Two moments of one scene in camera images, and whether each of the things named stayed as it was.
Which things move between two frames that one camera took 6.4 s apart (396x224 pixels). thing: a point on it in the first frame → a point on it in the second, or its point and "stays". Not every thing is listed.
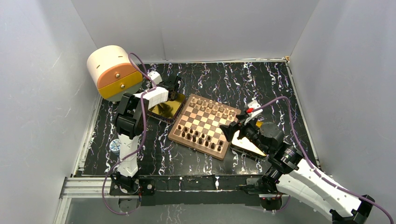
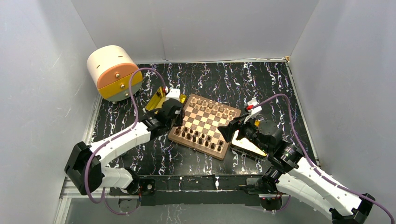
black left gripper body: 175,95 → 177,122
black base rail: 190,190 stays
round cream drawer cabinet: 115,77 stays
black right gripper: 229,129 stays
